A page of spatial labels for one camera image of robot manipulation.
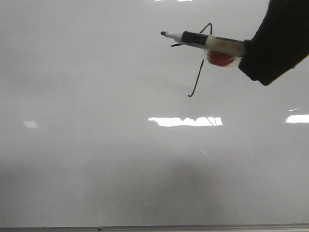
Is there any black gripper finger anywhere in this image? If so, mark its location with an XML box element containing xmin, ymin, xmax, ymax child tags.
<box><xmin>239</xmin><ymin>0</ymin><xmax>309</xmax><ymax>86</ymax></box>

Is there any white black whiteboard marker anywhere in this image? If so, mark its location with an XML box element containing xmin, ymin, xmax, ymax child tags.
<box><xmin>161</xmin><ymin>31</ymin><xmax>245</xmax><ymax>57</ymax></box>

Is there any red ball in plastic wrap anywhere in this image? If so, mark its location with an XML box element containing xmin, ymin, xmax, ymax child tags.
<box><xmin>206</xmin><ymin>50</ymin><xmax>243</xmax><ymax>68</ymax></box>

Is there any white whiteboard with aluminium frame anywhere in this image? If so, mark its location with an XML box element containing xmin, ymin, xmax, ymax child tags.
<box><xmin>0</xmin><ymin>0</ymin><xmax>309</xmax><ymax>227</ymax></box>

